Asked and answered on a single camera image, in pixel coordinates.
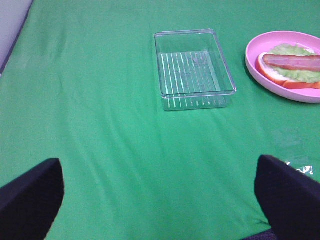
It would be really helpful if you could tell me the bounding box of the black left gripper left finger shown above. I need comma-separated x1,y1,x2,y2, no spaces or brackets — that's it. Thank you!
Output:
0,158,65,240

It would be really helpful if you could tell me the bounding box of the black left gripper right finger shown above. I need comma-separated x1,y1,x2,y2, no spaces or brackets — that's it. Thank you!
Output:
254,155,320,240

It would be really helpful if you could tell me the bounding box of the toast bread slice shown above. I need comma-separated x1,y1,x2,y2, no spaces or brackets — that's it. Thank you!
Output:
255,52,320,90

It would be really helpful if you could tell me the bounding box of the bacon strip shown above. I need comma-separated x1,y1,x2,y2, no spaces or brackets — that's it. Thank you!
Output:
262,53,320,72

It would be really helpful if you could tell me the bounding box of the green lettuce leaf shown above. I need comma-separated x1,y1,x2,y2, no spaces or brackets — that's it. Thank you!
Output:
267,43,320,83

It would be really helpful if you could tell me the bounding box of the clear plastic film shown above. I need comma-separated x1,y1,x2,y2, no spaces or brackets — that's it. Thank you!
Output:
284,155,314,176

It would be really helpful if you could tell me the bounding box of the green tablecloth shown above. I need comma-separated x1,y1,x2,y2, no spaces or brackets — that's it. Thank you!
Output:
0,0,320,240

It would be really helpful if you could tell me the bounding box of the pink round plate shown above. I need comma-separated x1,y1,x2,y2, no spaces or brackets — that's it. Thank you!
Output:
245,31,320,104

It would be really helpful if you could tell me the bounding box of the left clear plastic tray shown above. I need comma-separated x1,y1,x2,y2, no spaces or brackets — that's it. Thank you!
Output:
154,29,237,111

